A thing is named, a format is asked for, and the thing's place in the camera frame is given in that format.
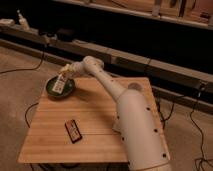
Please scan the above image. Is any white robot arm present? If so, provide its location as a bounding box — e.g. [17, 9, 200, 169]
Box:
[59, 56, 172, 171]

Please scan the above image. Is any black floor cable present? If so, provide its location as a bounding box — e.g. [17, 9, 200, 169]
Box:
[0, 46, 46, 75]

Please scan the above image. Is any wooden table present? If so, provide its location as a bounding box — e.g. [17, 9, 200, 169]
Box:
[17, 77, 171, 164]

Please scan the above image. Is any white plastic cup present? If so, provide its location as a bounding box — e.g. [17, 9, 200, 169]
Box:
[128, 82, 142, 91]

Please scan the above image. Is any black cable right of table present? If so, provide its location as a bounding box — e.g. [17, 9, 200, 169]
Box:
[155, 98, 176, 130]

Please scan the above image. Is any black round object on ledge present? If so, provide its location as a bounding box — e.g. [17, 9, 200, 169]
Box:
[57, 28, 75, 42]

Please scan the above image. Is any white spray bottle background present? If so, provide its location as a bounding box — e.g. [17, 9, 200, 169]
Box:
[17, 11, 30, 31]

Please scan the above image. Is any white squeeze bottle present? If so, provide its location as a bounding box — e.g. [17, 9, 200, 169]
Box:
[52, 74, 67, 94]

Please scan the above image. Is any green ceramic bowl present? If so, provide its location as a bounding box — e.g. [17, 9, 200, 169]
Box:
[45, 77, 75, 99]

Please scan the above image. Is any red black rectangular box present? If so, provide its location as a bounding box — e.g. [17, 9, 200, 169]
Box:
[65, 120, 82, 143]

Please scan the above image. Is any beige sponge block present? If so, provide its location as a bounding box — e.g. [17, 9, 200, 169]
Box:
[112, 120, 120, 133]

